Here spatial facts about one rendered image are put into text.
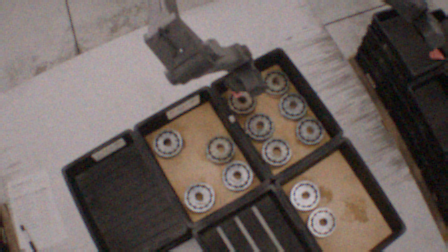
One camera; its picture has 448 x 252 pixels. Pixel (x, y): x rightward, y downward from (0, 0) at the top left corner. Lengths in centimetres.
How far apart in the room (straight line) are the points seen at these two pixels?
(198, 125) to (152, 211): 35
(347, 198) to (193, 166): 55
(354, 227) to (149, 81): 100
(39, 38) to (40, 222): 167
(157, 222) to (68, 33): 185
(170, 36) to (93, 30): 213
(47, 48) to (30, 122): 118
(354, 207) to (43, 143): 126
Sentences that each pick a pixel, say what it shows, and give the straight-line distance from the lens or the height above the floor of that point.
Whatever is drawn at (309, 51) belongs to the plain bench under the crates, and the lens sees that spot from 176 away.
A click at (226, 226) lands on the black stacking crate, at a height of 83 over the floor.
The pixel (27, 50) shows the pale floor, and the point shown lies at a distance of 300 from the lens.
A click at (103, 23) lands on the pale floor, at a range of 285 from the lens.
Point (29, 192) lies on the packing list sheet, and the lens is 171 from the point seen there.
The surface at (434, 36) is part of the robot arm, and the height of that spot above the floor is 134.
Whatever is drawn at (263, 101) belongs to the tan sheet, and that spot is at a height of 83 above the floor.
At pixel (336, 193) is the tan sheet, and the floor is 83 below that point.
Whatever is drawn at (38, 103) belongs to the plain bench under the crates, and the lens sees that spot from 184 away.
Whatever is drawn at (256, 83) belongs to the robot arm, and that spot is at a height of 116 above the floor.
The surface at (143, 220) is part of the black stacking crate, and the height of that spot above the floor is 83.
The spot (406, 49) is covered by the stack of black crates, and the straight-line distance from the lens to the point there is 221.
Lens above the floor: 217
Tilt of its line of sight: 69 degrees down
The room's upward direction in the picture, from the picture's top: 4 degrees counter-clockwise
